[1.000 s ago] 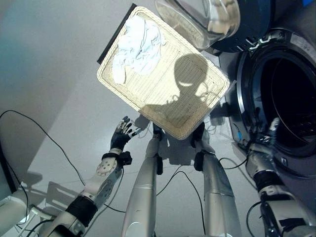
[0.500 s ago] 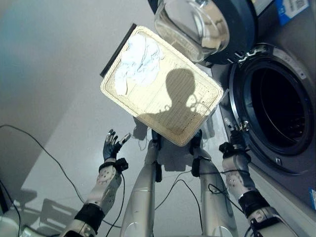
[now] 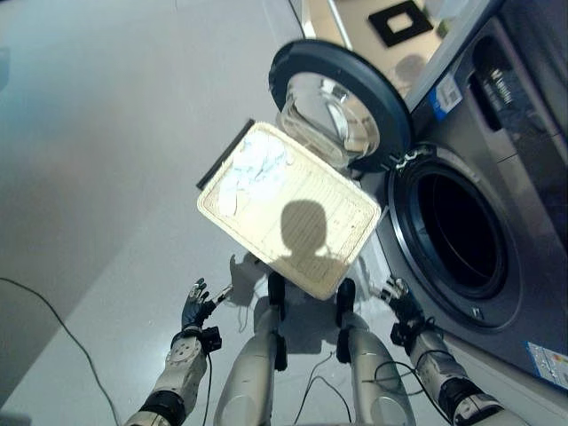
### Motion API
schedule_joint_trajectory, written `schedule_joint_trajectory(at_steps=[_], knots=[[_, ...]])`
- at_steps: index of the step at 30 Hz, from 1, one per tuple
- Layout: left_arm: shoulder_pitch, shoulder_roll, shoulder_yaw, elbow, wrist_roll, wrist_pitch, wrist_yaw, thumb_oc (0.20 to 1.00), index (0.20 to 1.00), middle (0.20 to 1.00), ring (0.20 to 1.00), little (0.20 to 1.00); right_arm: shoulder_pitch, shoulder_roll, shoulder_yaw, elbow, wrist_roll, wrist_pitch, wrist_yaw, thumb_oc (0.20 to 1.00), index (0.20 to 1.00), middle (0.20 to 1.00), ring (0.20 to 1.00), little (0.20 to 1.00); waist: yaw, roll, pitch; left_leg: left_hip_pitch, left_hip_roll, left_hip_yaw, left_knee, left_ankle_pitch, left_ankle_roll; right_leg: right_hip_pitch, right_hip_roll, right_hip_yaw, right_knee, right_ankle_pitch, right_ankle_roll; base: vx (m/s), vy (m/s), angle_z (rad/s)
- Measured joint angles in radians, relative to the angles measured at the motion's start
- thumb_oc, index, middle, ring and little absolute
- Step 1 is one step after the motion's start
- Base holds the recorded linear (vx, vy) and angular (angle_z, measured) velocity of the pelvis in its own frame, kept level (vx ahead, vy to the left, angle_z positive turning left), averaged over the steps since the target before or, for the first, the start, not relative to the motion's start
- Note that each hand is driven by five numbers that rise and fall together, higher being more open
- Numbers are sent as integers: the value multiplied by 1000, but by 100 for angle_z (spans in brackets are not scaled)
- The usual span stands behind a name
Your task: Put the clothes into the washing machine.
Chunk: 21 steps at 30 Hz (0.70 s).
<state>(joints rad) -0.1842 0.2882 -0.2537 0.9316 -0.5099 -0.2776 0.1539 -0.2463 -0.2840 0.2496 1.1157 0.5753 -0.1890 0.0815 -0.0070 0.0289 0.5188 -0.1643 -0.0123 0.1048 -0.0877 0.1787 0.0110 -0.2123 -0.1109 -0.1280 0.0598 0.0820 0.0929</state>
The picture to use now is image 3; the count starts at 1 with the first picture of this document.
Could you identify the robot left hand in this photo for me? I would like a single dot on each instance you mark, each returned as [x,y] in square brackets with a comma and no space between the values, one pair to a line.
[194,309]

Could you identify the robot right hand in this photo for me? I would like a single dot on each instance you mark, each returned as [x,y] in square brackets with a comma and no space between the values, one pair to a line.
[401,298]

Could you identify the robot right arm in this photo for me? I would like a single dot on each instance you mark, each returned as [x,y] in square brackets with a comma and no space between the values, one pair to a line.
[448,377]

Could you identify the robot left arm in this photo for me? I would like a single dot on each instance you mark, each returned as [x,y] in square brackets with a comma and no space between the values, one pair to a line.
[173,377]

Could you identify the grey washing machine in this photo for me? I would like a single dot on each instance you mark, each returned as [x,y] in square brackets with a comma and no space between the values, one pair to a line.
[488,199]

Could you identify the white clothes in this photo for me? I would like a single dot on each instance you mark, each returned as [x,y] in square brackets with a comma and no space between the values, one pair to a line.
[255,171]

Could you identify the round washing machine door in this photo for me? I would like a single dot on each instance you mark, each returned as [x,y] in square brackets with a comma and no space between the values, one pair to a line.
[337,106]

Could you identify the robot right leg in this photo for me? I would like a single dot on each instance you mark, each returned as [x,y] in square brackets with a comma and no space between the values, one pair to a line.
[368,359]

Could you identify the robot leg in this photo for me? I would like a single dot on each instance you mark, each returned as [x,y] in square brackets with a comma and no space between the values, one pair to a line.
[255,359]
[368,359]

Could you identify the robot left leg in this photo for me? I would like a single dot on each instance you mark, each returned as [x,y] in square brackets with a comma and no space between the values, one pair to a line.
[255,359]

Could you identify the cream plastic laundry basket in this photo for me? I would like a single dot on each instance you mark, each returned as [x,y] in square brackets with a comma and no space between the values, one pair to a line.
[306,231]

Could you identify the colourful sticker label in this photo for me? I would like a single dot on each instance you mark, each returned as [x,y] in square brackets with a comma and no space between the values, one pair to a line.
[548,360]

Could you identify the black strip board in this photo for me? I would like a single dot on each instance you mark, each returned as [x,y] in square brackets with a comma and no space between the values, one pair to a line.
[224,153]

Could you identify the blue energy label sticker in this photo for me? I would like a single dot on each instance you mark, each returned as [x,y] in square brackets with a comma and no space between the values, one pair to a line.
[447,97]

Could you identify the black square frame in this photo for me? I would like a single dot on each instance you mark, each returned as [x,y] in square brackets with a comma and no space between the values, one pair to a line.
[400,22]

